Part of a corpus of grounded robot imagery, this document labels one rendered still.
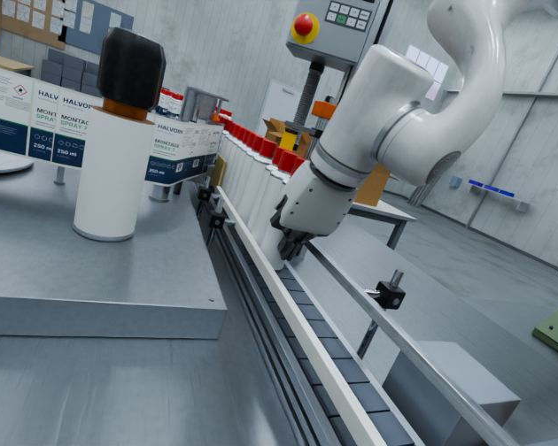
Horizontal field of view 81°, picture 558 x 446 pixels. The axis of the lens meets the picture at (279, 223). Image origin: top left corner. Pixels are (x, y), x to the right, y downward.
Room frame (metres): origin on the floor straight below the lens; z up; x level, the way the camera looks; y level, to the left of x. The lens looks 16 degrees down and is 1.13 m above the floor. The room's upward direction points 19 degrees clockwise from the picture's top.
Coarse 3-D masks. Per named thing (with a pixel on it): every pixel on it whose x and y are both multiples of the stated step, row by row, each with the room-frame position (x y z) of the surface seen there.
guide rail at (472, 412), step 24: (312, 240) 0.53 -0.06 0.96; (336, 264) 0.46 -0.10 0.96; (360, 288) 0.40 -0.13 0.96; (384, 312) 0.35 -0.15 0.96; (408, 336) 0.31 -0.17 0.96; (432, 360) 0.28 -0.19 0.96; (432, 384) 0.27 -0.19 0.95; (456, 384) 0.26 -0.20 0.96; (456, 408) 0.24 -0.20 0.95; (480, 408) 0.24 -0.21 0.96; (480, 432) 0.22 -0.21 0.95; (504, 432) 0.22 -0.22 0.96
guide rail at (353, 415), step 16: (224, 208) 0.75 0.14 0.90; (240, 224) 0.63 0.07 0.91; (256, 256) 0.51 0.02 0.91; (272, 272) 0.46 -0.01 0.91; (272, 288) 0.43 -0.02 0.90; (288, 304) 0.38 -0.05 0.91; (288, 320) 0.37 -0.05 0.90; (304, 320) 0.36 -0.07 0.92; (304, 336) 0.33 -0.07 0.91; (320, 352) 0.30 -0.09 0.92; (320, 368) 0.29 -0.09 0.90; (336, 368) 0.29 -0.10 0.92; (336, 384) 0.27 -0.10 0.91; (336, 400) 0.26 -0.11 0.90; (352, 400) 0.25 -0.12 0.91; (352, 416) 0.24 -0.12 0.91; (352, 432) 0.23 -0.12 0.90; (368, 432) 0.22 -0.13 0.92
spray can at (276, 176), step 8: (288, 152) 0.59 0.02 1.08; (280, 160) 0.59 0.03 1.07; (288, 160) 0.58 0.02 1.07; (280, 168) 0.59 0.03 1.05; (288, 168) 0.59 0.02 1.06; (272, 176) 0.58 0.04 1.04; (280, 176) 0.58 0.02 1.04; (288, 176) 0.58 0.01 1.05; (272, 184) 0.58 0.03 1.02; (280, 184) 0.58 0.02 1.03; (264, 192) 0.60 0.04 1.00; (272, 192) 0.58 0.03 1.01; (264, 200) 0.58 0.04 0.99; (272, 200) 0.58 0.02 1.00; (264, 208) 0.58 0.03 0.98; (272, 208) 0.58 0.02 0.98; (264, 216) 0.58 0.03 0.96; (256, 224) 0.59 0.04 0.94; (264, 224) 0.58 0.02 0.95; (256, 232) 0.58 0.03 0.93; (264, 232) 0.58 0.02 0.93; (256, 240) 0.58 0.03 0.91
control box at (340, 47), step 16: (304, 0) 0.77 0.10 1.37; (320, 0) 0.77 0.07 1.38; (336, 0) 0.76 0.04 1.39; (352, 0) 0.76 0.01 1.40; (320, 16) 0.76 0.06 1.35; (320, 32) 0.76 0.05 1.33; (336, 32) 0.76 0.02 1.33; (352, 32) 0.75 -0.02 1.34; (288, 48) 0.80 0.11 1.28; (304, 48) 0.77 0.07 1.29; (320, 48) 0.76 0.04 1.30; (336, 48) 0.76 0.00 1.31; (352, 48) 0.75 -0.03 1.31; (336, 64) 0.79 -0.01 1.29; (352, 64) 0.76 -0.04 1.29
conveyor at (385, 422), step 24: (240, 240) 0.63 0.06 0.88; (264, 288) 0.47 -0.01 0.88; (288, 288) 0.49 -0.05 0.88; (312, 312) 0.44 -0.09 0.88; (288, 336) 0.37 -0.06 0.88; (336, 336) 0.40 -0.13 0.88; (336, 360) 0.35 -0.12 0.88; (312, 384) 0.30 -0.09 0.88; (360, 384) 0.32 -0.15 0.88; (336, 408) 0.27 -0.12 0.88; (384, 408) 0.30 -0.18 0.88; (336, 432) 0.25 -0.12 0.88; (384, 432) 0.26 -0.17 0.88
